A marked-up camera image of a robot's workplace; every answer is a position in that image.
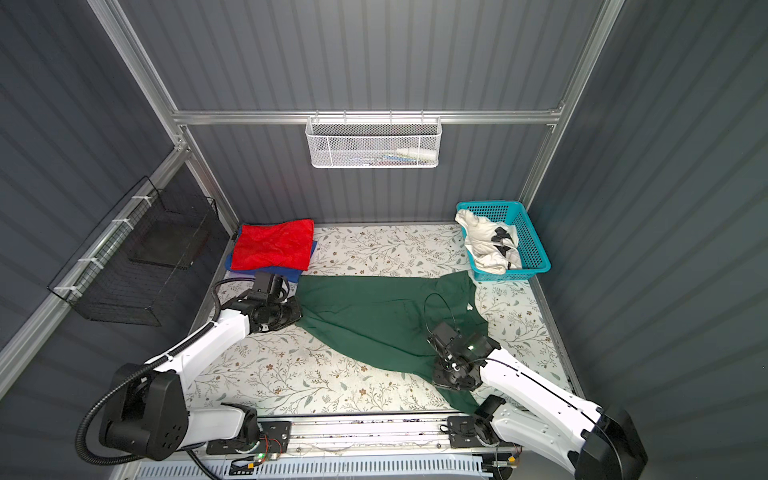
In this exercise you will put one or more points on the white t-shirt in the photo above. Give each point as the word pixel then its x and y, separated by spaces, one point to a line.
pixel 492 245

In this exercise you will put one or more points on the white bottle in basket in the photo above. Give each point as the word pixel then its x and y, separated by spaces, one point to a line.
pixel 417 154

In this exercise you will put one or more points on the aluminium mounting rail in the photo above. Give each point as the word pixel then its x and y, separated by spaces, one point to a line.
pixel 420 433

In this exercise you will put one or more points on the green t-shirt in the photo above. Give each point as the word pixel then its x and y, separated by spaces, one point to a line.
pixel 385 321

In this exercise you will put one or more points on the red folded t-shirt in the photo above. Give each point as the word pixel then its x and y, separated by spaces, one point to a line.
pixel 286 245

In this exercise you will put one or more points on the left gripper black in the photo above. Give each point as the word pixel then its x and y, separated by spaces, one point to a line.
pixel 296 312

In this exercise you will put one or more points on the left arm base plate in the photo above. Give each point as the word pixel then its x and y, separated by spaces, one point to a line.
pixel 272 439

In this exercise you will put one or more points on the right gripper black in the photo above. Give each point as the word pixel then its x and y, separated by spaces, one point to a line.
pixel 438 379

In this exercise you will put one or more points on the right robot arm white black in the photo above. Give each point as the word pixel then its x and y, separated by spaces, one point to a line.
pixel 527 410

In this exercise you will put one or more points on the teal plastic laundry basket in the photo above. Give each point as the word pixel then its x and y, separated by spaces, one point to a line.
pixel 533 255

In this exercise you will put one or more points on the black wire basket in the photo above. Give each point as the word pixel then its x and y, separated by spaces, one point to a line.
pixel 153 265

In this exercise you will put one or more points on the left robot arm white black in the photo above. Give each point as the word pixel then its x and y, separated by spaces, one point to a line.
pixel 145 415

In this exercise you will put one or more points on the white vented cable tray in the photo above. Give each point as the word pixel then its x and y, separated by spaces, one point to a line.
pixel 437 466

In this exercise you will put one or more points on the white wire mesh basket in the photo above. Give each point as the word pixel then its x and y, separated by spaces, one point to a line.
pixel 355 144

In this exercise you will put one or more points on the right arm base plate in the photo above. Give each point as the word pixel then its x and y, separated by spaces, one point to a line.
pixel 463 433

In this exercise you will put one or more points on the blue folded t-shirt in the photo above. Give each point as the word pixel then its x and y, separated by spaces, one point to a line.
pixel 290 274

